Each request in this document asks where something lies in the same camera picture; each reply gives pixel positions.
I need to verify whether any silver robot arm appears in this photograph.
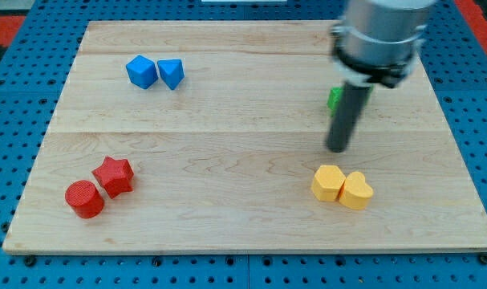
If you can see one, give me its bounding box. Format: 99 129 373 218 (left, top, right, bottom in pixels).
331 0 436 88

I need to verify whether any yellow hexagon block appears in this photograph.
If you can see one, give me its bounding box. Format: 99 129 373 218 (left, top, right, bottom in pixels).
310 165 346 201

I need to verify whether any wooden board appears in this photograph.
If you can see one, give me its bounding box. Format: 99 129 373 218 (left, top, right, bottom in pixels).
2 21 487 255

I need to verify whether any blue triangular block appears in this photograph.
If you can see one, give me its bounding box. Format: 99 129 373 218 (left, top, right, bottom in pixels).
157 59 185 90

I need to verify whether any green block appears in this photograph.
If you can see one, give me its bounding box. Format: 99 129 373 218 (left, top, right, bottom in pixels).
327 85 375 118

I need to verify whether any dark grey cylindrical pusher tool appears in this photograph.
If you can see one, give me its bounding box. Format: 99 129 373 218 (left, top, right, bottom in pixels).
326 82 373 153

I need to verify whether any yellow heart block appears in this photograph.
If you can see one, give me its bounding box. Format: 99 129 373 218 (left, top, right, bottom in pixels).
339 171 374 210

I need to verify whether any blue cube block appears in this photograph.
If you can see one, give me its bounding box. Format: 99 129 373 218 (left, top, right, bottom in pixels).
126 55 159 89

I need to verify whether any red star block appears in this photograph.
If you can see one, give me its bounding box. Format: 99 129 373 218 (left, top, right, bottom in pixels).
91 157 134 199

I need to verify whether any red cylinder block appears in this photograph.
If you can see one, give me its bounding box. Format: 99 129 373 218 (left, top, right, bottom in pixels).
65 180 104 218

